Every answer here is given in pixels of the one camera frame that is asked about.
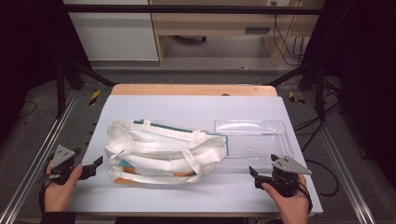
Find light wooden desk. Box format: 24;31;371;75
148;0;326;67

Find black metal stand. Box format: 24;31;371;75
263;58;327;119
55;58;117;119

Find yellow black floor tape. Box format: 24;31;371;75
287;91;307;106
89;89;103;107

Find person's left hand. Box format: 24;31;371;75
42;161;84;213

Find wooden table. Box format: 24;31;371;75
74;83;321;218

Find person's right hand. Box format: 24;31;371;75
261;173;312;224

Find right hand-held gripper cable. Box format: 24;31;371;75
297;178;314;217

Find left hand-held gripper cable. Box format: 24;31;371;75
37;158;54;213

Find aluminium frame rail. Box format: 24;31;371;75
0;89;80;224
302;91;376;224

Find hanging black cables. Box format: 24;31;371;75
271;2;308;67

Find hand-held gripper cable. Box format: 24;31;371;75
37;158;54;213
297;178;314;217

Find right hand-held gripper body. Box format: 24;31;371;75
255;155;313;198

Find clear plastic tray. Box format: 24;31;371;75
214;119;295;174

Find thick black floor cable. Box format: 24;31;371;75
292;102;343;198

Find black horizontal frame bar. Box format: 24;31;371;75
61;4;325;16

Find dark object under desk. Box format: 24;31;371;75
171;35;208;45

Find thin black floor cable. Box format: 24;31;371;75
16;100;38;119

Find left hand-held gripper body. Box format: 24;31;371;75
38;144;85;186

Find black curtain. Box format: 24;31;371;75
299;0;396;183
0;0;92;147

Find white canvas tote bag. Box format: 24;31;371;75
105;119;230;185

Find pale sheet table mat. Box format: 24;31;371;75
67;94;324;216

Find white cabinet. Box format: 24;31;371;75
63;0;160;63

